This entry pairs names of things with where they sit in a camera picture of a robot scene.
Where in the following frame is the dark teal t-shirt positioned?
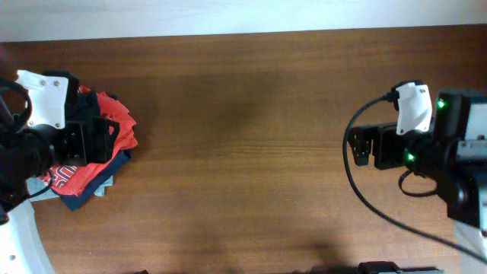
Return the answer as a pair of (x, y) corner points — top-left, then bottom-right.
(42, 70), (100, 123)

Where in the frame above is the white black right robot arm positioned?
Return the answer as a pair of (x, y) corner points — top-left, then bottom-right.
(342, 81), (486, 273)

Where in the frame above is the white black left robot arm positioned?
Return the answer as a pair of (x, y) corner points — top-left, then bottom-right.
(1, 117), (120, 273)

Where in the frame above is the red folded printed shirt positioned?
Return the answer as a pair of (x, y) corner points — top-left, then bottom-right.
(37, 85), (138, 197)

